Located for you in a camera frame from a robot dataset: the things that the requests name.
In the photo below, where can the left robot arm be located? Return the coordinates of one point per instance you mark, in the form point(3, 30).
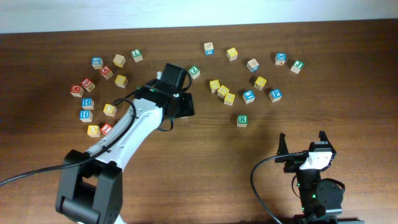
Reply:
point(91, 186)

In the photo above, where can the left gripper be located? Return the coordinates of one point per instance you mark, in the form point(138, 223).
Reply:
point(185, 106)

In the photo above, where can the plain wood yellow block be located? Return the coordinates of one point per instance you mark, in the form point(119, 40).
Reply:
point(119, 60)

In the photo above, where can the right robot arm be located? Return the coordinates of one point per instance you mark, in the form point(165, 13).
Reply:
point(320, 198)

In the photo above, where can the green L block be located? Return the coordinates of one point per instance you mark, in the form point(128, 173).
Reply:
point(137, 55)

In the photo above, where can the yellow o block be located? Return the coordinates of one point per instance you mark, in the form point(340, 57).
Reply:
point(109, 110)
point(94, 131)

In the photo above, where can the yellow cluster block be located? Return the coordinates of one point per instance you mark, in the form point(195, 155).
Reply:
point(222, 91)
point(229, 99)
point(214, 85)

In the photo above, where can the red M block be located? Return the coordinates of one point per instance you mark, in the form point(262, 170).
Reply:
point(77, 90)

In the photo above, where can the green Z block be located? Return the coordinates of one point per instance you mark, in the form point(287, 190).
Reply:
point(194, 72)

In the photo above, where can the yellow cluster block right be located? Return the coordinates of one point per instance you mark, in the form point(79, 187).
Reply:
point(229, 99)

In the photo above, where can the yellow cluster block middle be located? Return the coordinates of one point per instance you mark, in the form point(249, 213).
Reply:
point(222, 91)

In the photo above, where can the yellow O block lower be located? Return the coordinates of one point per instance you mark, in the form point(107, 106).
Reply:
point(94, 131)

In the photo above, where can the red X block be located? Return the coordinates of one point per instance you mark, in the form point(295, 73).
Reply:
point(106, 72)

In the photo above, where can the blue X block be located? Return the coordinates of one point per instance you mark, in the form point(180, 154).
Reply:
point(280, 58)

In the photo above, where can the blue S block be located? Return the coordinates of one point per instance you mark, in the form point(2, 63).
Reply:
point(97, 63)

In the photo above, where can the green J block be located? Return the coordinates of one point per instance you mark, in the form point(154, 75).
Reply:
point(297, 66)

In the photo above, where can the wood block blue side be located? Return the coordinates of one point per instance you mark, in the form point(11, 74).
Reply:
point(209, 48)

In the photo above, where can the lower blue H block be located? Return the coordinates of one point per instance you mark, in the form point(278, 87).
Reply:
point(86, 116)

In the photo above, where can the yellow block top right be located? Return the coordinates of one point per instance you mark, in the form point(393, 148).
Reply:
point(232, 54)

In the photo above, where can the blue P letter block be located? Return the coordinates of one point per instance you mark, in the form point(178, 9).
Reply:
point(275, 95)

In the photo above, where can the red 9 block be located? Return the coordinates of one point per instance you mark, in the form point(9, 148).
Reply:
point(87, 84)

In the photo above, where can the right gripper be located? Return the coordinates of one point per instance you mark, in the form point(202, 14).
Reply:
point(292, 165)

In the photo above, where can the yellow cluster block left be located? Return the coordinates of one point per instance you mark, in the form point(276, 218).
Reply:
point(214, 85)

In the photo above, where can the upper blue H block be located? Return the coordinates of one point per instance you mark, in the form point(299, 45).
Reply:
point(87, 104)

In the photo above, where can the yellow O block middle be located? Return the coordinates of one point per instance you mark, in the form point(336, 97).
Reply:
point(109, 110)

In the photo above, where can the red I block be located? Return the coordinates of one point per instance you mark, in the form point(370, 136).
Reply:
point(106, 128)

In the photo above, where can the blue E block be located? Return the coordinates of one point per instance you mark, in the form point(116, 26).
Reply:
point(248, 96)

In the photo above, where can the blue h block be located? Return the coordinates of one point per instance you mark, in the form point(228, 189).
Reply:
point(86, 116)
point(87, 104)

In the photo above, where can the yellow block upper left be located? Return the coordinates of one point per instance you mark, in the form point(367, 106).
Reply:
point(121, 81)

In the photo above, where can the wood block blue edge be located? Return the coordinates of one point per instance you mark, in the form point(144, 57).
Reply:
point(252, 65)

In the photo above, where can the green R letter block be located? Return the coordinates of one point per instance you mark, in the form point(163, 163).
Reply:
point(242, 120)

